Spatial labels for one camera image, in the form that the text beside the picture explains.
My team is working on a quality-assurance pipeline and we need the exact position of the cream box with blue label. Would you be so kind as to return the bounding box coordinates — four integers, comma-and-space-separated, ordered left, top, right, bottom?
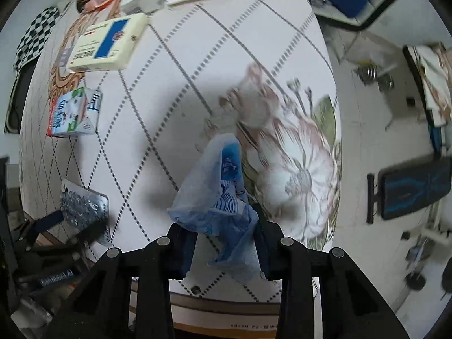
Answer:
68, 13, 149, 72

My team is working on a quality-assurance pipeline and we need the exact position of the black blue exercise board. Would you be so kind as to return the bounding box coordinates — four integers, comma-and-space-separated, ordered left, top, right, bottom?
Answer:
366, 156, 452, 224

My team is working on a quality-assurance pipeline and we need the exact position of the small grey sachet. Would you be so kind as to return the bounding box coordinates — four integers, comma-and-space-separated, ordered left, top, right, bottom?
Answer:
55, 47, 77, 68

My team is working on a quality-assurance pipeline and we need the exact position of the blue green milk carton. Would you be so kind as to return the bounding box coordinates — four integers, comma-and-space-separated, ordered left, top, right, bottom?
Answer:
47, 86, 103, 138

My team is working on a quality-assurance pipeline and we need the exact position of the white metal stand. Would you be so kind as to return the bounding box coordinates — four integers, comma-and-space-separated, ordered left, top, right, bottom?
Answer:
402, 226, 452, 292

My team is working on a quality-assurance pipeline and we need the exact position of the silver blister pack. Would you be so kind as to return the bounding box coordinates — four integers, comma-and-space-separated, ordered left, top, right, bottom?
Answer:
60, 179, 111, 248

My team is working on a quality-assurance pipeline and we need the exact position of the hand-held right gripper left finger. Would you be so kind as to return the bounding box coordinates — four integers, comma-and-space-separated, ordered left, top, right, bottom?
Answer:
46, 223, 195, 339

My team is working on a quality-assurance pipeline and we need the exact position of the chrome dumbbell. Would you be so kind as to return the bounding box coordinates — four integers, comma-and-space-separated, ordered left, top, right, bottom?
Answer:
354, 61, 396, 93

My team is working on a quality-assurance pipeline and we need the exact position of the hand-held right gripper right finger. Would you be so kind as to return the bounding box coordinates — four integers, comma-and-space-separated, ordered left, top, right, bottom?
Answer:
252, 219, 410, 339

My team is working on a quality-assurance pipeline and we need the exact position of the black white checkered cloth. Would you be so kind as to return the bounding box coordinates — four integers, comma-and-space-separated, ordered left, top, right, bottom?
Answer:
13, 6, 60, 73

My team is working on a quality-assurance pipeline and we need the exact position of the blue plastic bag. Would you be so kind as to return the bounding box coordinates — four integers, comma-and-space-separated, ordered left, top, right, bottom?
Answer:
167, 133, 264, 283

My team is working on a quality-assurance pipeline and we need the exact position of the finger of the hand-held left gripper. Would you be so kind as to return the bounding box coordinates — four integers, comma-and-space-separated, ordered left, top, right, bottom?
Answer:
25, 210, 66, 245
65, 220, 111, 253

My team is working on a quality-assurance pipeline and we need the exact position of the table with checked tablecloth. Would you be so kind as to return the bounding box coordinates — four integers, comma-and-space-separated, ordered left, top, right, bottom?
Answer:
19, 0, 343, 329

